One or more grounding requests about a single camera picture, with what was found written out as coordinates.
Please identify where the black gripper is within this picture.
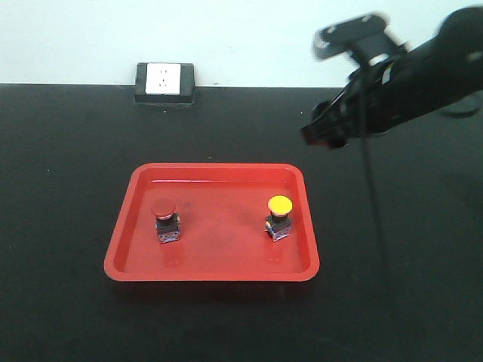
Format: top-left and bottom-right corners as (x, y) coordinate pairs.
(300, 63), (408, 150)

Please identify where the yellow mushroom push button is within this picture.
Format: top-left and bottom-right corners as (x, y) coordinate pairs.
(265, 195), (293, 242)

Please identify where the red mushroom push button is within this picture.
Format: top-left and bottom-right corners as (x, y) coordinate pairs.
(151, 198), (180, 244)

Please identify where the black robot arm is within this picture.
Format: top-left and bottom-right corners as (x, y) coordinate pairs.
(301, 6), (482, 149)

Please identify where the black white power outlet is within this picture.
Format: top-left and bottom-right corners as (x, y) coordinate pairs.
(134, 63), (196, 106)

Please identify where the red plastic tray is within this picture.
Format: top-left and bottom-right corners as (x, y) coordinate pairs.
(103, 163), (320, 282)

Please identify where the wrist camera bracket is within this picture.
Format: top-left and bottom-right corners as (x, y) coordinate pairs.
(312, 13), (408, 68)

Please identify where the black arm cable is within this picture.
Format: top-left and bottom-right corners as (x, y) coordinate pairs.
(356, 86), (392, 287)

